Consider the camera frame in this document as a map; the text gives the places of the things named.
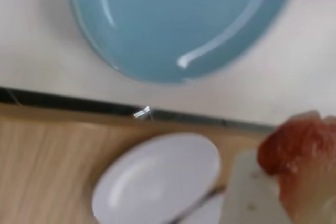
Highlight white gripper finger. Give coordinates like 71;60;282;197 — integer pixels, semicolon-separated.
223;149;292;224

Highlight red tuna sushi piece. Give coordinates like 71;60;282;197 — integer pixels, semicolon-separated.
257;110;336;224

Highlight blue oval dish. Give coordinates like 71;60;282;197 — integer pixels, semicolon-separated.
68;0;303;85

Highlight small white plate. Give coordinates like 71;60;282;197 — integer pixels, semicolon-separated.
170;189;227;224
91;132;221;224

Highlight light wooden table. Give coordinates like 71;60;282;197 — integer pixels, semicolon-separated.
0;102;274;224

